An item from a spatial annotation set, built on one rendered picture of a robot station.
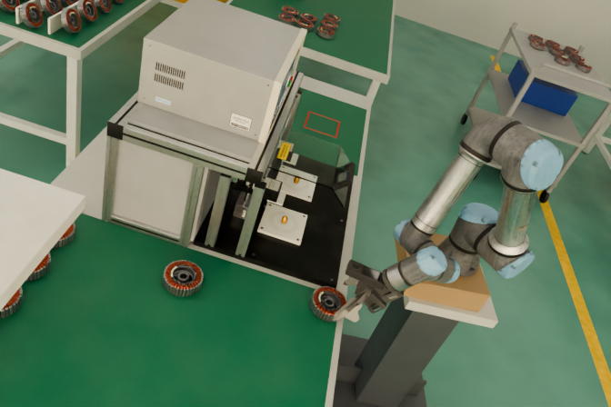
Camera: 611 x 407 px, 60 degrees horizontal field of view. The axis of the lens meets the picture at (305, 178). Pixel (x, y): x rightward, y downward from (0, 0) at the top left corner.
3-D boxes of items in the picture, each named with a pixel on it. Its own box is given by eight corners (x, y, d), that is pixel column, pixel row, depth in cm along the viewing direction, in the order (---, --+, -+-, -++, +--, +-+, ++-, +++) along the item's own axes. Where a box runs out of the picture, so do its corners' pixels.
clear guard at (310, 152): (351, 165, 178) (356, 151, 174) (344, 208, 158) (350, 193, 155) (259, 134, 177) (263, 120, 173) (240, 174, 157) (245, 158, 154)
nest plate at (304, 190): (316, 179, 207) (317, 176, 206) (310, 202, 194) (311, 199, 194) (280, 167, 206) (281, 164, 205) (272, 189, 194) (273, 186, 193)
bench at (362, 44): (366, 67, 504) (395, -9, 461) (349, 174, 354) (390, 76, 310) (257, 30, 501) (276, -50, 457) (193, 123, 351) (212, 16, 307)
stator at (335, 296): (347, 301, 164) (351, 293, 162) (340, 328, 155) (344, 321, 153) (314, 287, 165) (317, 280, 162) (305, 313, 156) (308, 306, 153)
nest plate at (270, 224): (306, 217, 187) (307, 214, 186) (299, 245, 175) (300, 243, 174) (266, 204, 186) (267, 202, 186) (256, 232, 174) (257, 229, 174)
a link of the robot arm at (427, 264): (453, 272, 140) (437, 270, 134) (419, 287, 146) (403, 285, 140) (443, 245, 144) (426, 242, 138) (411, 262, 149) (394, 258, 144)
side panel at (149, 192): (190, 241, 166) (207, 161, 147) (187, 247, 163) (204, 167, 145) (105, 213, 165) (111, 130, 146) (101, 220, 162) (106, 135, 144)
